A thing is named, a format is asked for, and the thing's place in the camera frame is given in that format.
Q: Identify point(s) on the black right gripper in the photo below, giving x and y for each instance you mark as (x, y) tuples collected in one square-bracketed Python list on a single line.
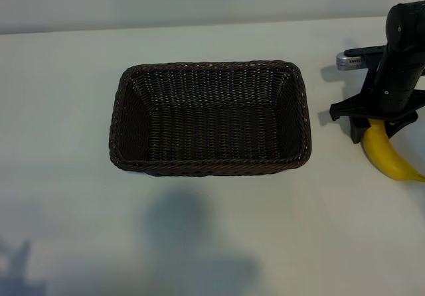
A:
[(395, 90)]

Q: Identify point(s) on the yellow banana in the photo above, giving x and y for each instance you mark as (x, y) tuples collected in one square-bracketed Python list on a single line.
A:
[(382, 150)]

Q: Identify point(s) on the dark brown wicker basket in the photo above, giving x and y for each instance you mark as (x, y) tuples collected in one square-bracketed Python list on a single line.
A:
[(212, 126)]

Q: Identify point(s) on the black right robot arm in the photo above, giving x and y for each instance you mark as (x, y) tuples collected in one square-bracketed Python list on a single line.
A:
[(406, 27)]

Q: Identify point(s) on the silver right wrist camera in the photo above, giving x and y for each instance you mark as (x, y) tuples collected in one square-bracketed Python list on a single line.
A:
[(348, 63)]

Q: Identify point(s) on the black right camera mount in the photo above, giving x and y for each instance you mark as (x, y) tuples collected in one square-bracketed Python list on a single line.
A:
[(365, 50)]

